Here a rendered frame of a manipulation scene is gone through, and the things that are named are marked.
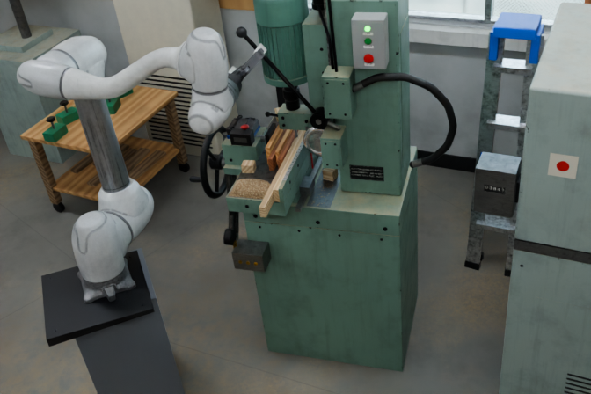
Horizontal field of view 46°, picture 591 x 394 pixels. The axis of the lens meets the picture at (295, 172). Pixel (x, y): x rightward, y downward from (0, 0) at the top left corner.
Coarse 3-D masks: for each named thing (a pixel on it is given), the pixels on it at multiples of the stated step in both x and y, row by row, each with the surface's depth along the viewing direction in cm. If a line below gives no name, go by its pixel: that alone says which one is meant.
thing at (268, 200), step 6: (300, 132) 259; (288, 150) 249; (288, 156) 246; (282, 162) 243; (282, 168) 240; (276, 174) 237; (276, 180) 234; (270, 186) 232; (270, 192) 229; (264, 198) 227; (270, 198) 227; (264, 204) 224; (270, 204) 228; (264, 210) 223; (264, 216) 225
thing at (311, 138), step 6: (306, 132) 236; (312, 132) 234; (318, 132) 234; (306, 138) 236; (312, 138) 236; (318, 138) 235; (306, 144) 238; (312, 144) 238; (318, 144) 236; (312, 150) 239; (318, 150) 238; (318, 156) 239
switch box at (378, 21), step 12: (360, 12) 207; (372, 12) 206; (384, 12) 205; (360, 24) 203; (372, 24) 202; (384, 24) 202; (360, 36) 206; (372, 36) 205; (384, 36) 204; (360, 48) 208; (372, 48) 207; (384, 48) 206; (360, 60) 210; (384, 60) 208
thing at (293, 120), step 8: (280, 112) 246; (288, 112) 246; (296, 112) 245; (304, 112) 244; (280, 120) 248; (288, 120) 247; (296, 120) 246; (280, 128) 250; (288, 128) 249; (296, 128) 248; (304, 128) 247
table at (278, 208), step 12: (276, 120) 275; (264, 156) 255; (312, 156) 261; (228, 168) 256; (240, 168) 255; (264, 168) 248; (276, 168) 248; (300, 168) 246; (300, 180) 247; (288, 192) 235; (228, 204) 238; (240, 204) 236; (252, 204) 235; (276, 204) 232; (288, 204) 236
